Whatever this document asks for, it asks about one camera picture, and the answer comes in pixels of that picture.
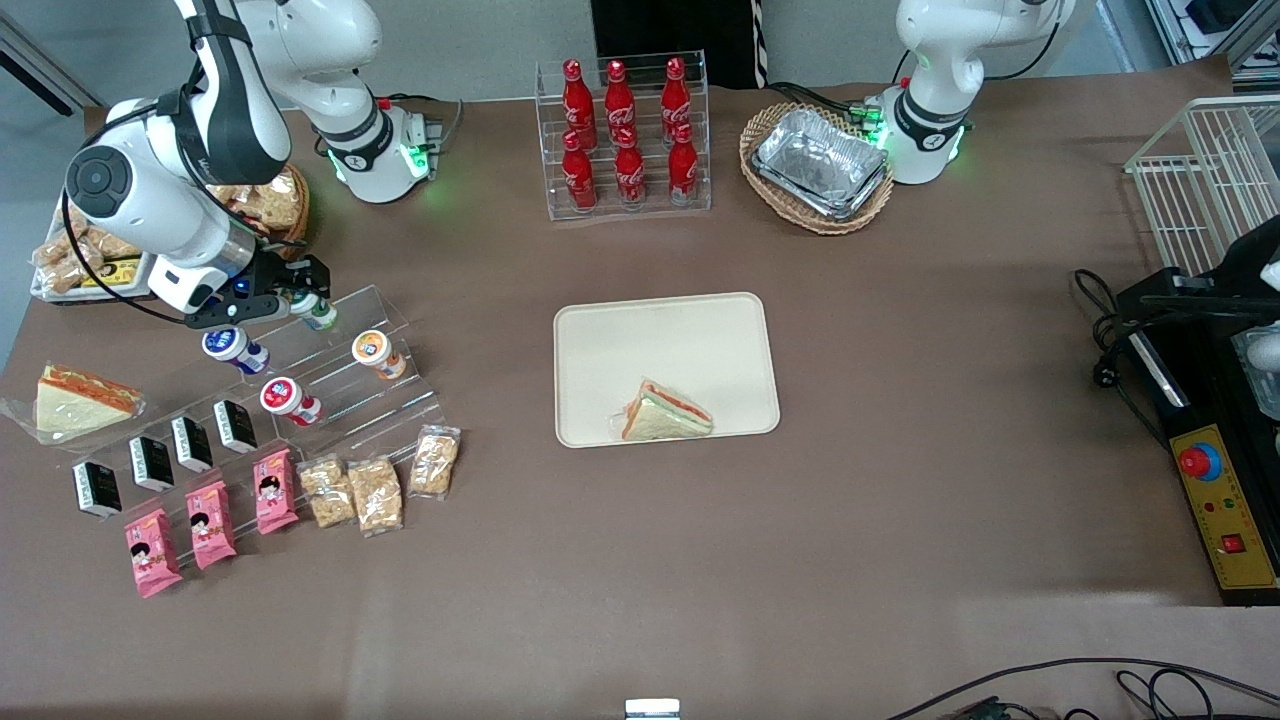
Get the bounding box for pink snack packet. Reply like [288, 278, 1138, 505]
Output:
[124, 508, 185, 599]
[252, 447, 300, 536]
[185, 480, 239, 571]

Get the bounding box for blue gum bottle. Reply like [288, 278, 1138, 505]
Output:
[202, 326, 271, 376]

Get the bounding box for black arm base cable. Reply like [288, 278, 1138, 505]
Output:
[765, 80, 881, 131]

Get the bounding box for black machine with yellow panel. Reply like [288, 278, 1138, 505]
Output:
[1115, 265, 1280, 608]

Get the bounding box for white wire rack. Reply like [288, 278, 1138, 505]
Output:
[1125, 95, 1280, 276]

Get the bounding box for clear bag of crisp snack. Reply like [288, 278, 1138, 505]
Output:
[347, 455, 405, 538]
[408, 425, 463, 501]
[299, 455, 358, 529]

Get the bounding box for looped black cable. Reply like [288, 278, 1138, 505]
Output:
[1115, 668, 1216, 720]

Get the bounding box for clear acrylic stepped display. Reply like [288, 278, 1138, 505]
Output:
[60, 285, 446, 541]

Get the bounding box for small yellow box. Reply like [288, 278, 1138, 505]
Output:
[82, 258, 143, 289]

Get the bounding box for long black cable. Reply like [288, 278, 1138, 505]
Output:
[885, 657, 1280, 720]

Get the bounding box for silver foil container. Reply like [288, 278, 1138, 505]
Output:
[752, 108, 891, 221]

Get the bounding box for green gum bottle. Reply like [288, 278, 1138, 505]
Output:
[290, 290, 339, 333]

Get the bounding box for small black carton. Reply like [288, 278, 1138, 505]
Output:
[129, 435, 176, 492]
[214, 399, 259, 454]
[72, 460, 123, 519]
[171, 416, 215, 474]

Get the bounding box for metal shelf frame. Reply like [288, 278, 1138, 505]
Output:
[1145, 0, 1280, 71]

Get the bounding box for dark metal bar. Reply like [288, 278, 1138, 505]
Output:
[0, 15, 76, 116]

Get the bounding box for white rectangular snack tray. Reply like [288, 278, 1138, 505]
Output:
[30, 225, 161, 303]

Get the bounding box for dark round wicker basket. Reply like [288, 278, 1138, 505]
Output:
[215, 165, 311, 263]

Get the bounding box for light round wicker basket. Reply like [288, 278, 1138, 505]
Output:
[739, 101, 896, 237]

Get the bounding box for red cola bottle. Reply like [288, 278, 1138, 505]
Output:
[604, 60, 638, 149]
[560, 59, 598, 151]
[660, 57, 693, 146]
[668, 124, 700, 206]
[613, 128, 647, 208]
[561, 130, 598, 211]

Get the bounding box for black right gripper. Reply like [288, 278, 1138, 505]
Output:
[245, 254, 332, 308]

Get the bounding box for red gum bottle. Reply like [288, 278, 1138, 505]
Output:
[260, 376, 323, 427]

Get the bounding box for clear acrylic bottle rack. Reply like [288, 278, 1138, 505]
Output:
[535, 50, 713, 223]

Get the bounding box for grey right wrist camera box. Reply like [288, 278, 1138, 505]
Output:
[185, 293, 293, 331]

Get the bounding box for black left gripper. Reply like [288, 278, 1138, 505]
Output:
[1213, 215, 1280, 297]

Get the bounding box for cream plastic serving tray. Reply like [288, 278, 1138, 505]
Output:
[553, 291, 781, 449]

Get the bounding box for black power cord with plug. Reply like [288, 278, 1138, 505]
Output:
[1072, 268, 1171, 451]

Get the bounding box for wrapped triangle sandwich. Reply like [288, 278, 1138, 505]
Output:
[610, 378, 715, 443]
[0, 362, 148, 446]

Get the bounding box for orange gum bottle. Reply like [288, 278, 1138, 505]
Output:
[351, 329, 409, 382]

